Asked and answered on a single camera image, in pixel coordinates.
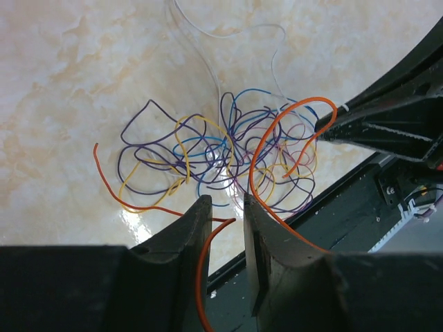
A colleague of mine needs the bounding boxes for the orange wire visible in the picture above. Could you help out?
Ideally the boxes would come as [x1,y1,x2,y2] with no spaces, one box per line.
[93,96,338,332]

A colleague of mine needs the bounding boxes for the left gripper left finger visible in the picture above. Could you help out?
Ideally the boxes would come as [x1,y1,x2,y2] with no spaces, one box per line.
[129,195,212,331]

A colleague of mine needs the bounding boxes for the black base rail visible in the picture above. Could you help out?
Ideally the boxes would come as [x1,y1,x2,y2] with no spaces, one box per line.
[207,158,442,331]

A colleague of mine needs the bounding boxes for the coloured wire pile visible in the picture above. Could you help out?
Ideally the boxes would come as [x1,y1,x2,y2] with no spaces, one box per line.
[117,88,321,222]

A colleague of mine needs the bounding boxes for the white wire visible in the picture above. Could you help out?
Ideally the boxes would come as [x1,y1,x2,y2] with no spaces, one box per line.
[165,0,350,146]

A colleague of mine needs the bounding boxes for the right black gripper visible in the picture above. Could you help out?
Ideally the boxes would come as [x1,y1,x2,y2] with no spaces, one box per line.
[319,17,442,163]

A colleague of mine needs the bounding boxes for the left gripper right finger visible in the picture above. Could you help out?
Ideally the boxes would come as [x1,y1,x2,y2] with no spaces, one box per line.
[244,194,332,331]

